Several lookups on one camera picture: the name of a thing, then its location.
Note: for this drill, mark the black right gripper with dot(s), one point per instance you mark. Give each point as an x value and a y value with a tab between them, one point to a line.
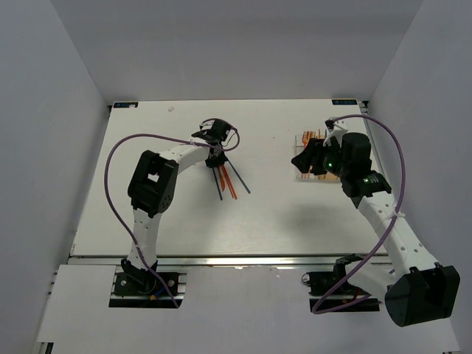
310	156

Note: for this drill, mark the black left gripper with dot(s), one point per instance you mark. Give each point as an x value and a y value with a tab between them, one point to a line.
217	164

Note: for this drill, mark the teal plastic chopstick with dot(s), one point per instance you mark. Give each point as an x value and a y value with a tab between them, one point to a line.
218	184
239	177

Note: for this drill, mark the red-orange plastic chopstick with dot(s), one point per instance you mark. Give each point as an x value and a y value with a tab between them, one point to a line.
230	187
222	177

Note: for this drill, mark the red-orange plastic fork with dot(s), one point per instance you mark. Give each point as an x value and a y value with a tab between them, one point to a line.
305	138

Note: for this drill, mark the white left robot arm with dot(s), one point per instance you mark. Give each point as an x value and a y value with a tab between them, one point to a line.
153	183

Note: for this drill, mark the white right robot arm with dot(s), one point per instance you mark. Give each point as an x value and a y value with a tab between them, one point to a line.
413	285

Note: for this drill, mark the clear plastic container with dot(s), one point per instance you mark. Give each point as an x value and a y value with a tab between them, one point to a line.
298	148

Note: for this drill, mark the orange translucent plastic container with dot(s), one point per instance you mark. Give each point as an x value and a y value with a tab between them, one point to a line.
328	177

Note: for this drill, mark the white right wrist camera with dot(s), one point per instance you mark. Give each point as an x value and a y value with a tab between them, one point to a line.
336	128

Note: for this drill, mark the aluminium table front rail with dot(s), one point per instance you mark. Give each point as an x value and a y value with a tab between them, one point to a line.
231	261

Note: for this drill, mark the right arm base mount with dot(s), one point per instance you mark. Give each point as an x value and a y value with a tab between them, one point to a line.
319	282

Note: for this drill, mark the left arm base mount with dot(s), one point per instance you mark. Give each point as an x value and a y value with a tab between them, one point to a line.
128	293

